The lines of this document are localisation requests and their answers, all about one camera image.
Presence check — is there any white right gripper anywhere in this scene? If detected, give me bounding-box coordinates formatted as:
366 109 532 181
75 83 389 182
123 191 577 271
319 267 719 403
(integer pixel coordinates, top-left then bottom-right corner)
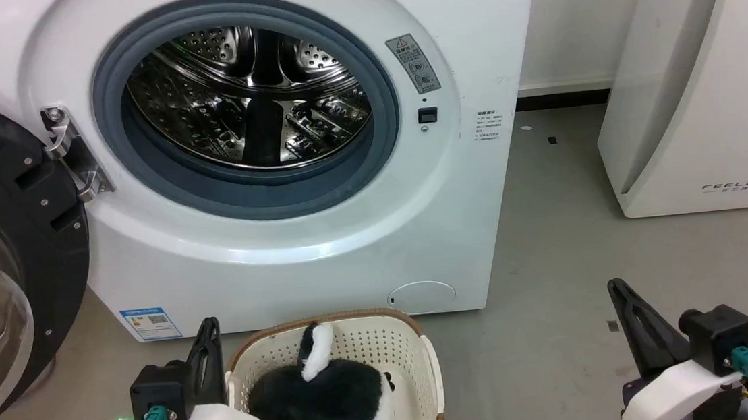
606 268 748 420

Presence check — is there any black and white plush toy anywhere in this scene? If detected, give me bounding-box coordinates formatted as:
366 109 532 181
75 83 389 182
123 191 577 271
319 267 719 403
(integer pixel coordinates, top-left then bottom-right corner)
241 316 399 420

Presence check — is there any washing machine door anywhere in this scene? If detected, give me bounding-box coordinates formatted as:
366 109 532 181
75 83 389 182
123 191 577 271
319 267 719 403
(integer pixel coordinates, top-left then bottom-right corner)
0 76 107 420

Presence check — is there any metal washing machine door hinge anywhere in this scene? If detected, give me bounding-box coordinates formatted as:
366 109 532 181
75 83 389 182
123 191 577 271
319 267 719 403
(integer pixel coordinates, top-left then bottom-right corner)
39 101 117 206

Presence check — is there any stainless steel washing machine drum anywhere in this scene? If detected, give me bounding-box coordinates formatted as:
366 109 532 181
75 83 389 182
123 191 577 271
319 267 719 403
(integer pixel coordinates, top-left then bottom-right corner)
121 15 377 183

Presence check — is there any blue energy label sticker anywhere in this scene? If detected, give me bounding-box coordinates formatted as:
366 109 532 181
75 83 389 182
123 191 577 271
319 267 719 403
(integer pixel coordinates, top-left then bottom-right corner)
118 305 183 344

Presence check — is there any white front-load washing machine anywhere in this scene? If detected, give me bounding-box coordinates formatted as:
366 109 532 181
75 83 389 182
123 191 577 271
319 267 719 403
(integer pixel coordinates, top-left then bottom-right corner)
0 0 569 356

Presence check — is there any white plastic laundry basket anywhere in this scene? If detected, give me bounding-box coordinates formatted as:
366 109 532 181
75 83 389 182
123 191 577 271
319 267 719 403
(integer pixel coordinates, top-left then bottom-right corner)
220 303 447 420

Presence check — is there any round white filter cover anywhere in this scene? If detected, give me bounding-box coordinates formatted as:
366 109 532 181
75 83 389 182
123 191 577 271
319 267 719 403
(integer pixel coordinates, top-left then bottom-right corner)
386 278 459 318

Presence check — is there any white Feelbird appliance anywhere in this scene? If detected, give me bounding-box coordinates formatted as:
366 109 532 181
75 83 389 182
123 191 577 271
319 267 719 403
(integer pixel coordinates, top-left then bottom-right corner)
585 0 748 222

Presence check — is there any grey rubber door gasket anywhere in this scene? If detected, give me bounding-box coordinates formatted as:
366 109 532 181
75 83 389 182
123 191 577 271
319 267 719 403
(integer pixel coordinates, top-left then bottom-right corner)
84 0 409 236

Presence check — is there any grey warning sticker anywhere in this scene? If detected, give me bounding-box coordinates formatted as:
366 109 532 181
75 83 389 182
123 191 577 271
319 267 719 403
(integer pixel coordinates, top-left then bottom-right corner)
384 30 443 98

